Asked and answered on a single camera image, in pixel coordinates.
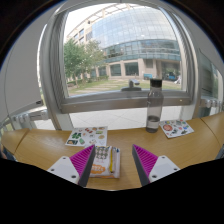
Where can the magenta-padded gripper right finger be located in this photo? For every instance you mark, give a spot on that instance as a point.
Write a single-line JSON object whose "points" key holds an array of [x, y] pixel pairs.
{"points": [[163, 166]]}

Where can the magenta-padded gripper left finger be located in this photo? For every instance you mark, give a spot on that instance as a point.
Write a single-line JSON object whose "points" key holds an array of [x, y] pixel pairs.
{"points": [[65, 168]]}

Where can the sticker sheet with green mittens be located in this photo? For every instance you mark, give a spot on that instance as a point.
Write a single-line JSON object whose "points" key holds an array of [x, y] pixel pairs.
{"points": [[87, 136]]}

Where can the sticker sheet with red circle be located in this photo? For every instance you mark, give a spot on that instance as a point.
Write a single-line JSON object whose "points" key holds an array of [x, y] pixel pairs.
{"points": [[176, 128]]}

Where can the clear grey drink bottle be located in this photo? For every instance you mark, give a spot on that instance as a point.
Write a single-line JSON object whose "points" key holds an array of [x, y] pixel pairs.
{"points": [[154, 110]]}

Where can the single white power socket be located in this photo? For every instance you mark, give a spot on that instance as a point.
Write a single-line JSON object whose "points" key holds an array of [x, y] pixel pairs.
{"points": [[44, 114]]}

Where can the white socket row by window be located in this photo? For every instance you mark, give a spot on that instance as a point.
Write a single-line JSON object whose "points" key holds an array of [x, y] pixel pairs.
{"points": [[210, 103]]}

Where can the white socket cluster on rail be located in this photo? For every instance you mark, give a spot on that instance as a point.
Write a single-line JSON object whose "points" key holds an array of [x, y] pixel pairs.
{"points": [[23, 120]]}

